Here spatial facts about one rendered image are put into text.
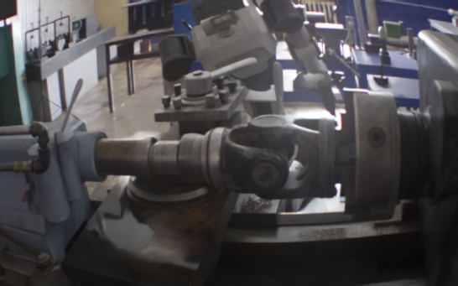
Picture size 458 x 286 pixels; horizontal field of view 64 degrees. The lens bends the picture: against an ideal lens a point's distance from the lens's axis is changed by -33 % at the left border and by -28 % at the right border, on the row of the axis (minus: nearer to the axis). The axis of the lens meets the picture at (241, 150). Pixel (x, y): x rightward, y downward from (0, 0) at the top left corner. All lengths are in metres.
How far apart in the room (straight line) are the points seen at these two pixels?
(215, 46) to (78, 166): 0.81
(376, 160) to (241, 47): 0.95
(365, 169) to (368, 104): 0.12
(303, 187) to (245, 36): 0.83
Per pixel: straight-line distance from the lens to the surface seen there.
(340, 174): 0.86
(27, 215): 1.14
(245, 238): 1.16
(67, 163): 1.00
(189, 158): 0.91
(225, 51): 1.64
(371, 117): 0.81
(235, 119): 1.12
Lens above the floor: 1.47
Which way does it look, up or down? 23 degrees down
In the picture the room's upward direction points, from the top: 5 degrees counter-clockwise
